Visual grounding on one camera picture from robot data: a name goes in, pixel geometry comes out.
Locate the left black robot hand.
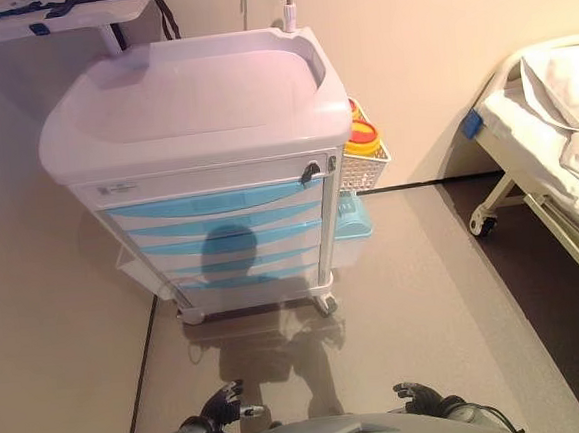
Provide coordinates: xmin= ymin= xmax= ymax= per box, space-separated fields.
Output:
xmin=196 ymin=377 xmax=267 ymax=433

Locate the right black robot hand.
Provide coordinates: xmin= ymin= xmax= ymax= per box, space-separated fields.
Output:
xmin=392 ymin=377 xmax=461 ymax=423

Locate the deep blue-front cart drawer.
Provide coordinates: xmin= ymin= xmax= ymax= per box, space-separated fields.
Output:
xmin=133 ymin=218 xmax=326 ymax=264

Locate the blue white cart drawer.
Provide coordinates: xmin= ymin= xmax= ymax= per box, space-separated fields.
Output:
xmin=118 ymin=201 xmax=327 ymax=244
xmin=166 ymin=261 xmax=325 ymax=307
xmin=151 ymin=241 xmax=325 ymax=283
xmin=102 ymin=177 xmax=328 ymax=226

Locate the grey cart caster wheel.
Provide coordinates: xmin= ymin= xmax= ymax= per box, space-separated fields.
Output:
xmin=315 ymin=292 xmax=339 ymax=319

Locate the white side bin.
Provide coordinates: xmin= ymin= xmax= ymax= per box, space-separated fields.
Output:
xmin=113 ymin=238 xmax=177 ymax=304

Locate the clear bin with blue lid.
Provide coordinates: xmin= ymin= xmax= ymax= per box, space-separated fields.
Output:
xmin=326 ymin=189 xmax=379 ymax=270

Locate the white perforated basket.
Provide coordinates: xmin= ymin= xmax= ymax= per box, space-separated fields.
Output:
xmin=330 ymin=96 xmax=395 ymax=197

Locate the black key in lock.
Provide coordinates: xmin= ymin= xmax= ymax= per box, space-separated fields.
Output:
xmin=299 ymin=161 xmax=324 ymax=184

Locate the blue bed tag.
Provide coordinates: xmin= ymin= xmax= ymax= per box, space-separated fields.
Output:
xmin=460 ymin=109 xmax=486 ymax=140

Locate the white hospital bed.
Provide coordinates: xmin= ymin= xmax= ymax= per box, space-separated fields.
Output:
xmin=453 ymin=32 xmax=579 ymax=323

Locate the white medical cart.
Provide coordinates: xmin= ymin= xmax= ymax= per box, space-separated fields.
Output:
xmin=29 ymin=21 xmax=368 ymax=339

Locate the white pillow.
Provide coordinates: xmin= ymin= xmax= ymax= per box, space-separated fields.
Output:
xmin=519 ymin=42 xmax=579 ymax=135

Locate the white overbed table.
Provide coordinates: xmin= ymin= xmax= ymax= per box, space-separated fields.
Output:
xmin=0 ymin=0 xmax=157 ymax=65

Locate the dark hanging cord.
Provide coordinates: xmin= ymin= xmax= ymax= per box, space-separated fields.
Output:
xmin=151 ymin=0 xmax=182 ymax=41

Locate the dark blue strap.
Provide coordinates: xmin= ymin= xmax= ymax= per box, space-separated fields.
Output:
xmin=0 ymin=0 xmax=149 ymax=23

